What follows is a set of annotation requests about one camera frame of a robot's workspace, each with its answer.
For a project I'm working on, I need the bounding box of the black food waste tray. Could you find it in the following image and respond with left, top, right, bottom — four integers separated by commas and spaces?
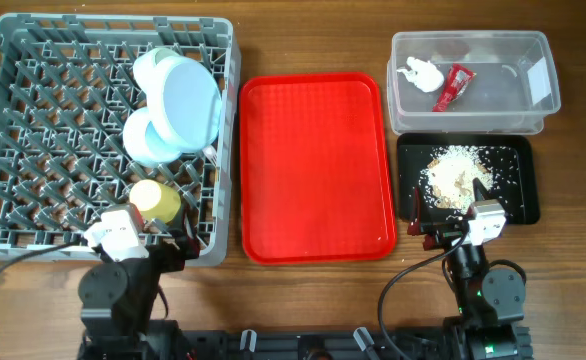
397, 133, 540, 225

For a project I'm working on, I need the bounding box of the pale blue bowl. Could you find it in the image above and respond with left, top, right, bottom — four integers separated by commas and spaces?
122, 107, 182, 168

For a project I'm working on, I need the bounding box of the grey dishwasher rack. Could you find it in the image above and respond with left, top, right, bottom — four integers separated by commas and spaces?
0, 13, 241, 267

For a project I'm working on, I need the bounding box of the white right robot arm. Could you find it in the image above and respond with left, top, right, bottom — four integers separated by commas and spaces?
410, 178, 533, 360

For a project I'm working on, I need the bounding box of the yellow plastic cup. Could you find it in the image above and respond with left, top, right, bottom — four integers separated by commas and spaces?
129, 179, 181, 223

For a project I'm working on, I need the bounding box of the red snack wrapper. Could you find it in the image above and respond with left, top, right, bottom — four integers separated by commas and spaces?
432, 64, 476, 112

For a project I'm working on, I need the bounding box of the white plastic fork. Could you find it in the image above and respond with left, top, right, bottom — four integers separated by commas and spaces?
202, 145, 218, 166

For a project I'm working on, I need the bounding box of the rice food waste pile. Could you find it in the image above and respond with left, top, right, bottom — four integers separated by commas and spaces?
419, 145, 495, 213

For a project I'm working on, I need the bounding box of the white label sticker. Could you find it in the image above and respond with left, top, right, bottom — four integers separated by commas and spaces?
527, 57, 551, 106

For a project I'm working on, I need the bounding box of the clear plastic bin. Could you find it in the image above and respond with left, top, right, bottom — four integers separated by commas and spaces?
387, 30, 561, 135

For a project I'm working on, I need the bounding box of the pale green bowl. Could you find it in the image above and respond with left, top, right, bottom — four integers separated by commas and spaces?
132, 48, 178, 93

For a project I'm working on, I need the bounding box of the white round plate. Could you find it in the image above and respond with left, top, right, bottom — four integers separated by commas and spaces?
147, 56, 222, 153

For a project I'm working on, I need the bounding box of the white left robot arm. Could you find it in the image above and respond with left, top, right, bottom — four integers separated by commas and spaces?
78, 192, 390, 359

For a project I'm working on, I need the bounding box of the white tissue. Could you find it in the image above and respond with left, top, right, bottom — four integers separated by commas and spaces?
397, 57, 444, 93

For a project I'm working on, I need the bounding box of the red plastic tray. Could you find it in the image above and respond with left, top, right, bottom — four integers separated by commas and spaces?
239, 72, 397, 265

